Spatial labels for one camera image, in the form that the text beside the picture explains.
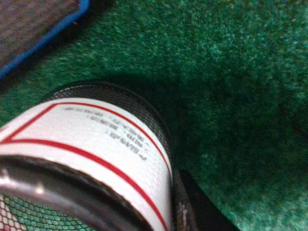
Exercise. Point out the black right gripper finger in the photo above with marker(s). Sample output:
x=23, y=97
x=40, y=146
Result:
x=193, y=210

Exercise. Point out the black mesh pen holder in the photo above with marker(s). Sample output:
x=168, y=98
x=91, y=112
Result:
x=91, y=157

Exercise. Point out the green felt table cloth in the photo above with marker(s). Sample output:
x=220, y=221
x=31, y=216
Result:
x=229, y=78

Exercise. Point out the blue whiteboard eraser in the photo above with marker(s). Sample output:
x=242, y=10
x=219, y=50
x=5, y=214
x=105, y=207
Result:
x=28, y=25

